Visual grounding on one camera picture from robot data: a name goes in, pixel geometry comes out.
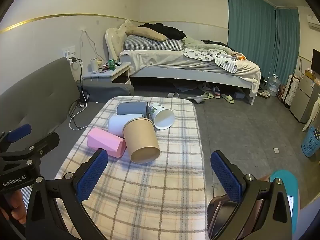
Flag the brown kraft paper cup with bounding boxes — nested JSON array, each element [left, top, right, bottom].
[[123, 118, 161, 164]]

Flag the pink faceted cup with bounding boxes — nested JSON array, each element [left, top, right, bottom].
[[87, 127, 126, 158]]

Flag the white plastic cup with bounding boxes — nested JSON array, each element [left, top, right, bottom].
[[108, 114, 143, 138]]

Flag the grey blue cup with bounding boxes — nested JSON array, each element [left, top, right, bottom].
[[117, 101, 149, 118]]

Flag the white printed paper cup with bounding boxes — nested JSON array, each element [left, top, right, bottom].
[[149, 102, 175, 130]]

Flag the person's left hand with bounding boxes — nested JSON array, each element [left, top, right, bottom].
[[5, 190, 27, 225]]

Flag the teal stool seat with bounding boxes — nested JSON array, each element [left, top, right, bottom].
[[269, 170, 300, 234]]

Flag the grey sofa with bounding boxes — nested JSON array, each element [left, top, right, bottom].
[[0, 56, 111, 181]]

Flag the brown plastic chair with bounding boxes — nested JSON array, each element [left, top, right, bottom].
[[207, 174, 272, 240]]

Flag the blue laundry basket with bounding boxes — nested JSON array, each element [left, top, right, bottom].
[[301, 126, 320, 158]]

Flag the white mug on nightstand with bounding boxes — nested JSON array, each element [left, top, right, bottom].
[[90, 58, 99, 72]]

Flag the grey cabinet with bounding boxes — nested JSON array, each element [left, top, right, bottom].
[[290, 75, 319, 124]]

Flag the grey white nightstand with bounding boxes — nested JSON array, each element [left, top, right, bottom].
[[82, 62, 131, 85]]

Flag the green can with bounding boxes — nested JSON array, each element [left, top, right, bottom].
[[108, 59, 116, 70]]

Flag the green slipper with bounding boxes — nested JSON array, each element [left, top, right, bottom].
[[221, 94, 235, 104]]

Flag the large water bottle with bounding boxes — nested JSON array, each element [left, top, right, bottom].
[[267, 74, 280, 96]]

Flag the white headboard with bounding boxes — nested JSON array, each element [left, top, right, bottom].
[[105, 20, 135, 60]]

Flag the checkered pillow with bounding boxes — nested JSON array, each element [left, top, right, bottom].
[[124, 35, 184, 51]]

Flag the black television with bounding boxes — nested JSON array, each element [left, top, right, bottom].
[[311, 49, 320, 75]]

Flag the patterned baby blanket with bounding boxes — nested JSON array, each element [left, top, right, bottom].
[[183, 48, 239, 74]]

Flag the beige pillow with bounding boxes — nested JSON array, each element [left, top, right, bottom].
[[126, 27, 168, 41]]

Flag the bed with beige sheets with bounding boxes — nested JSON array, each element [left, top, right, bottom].
[[119, 50, 261, 105]]

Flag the teal curtain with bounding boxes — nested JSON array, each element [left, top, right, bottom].
[[228, 0, 300, 84]]

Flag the black clothes pile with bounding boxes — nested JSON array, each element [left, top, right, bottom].
[[138, 23, 185, 40]]

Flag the white charger cable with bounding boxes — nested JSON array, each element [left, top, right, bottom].
[[68, 29, 106, 131]]

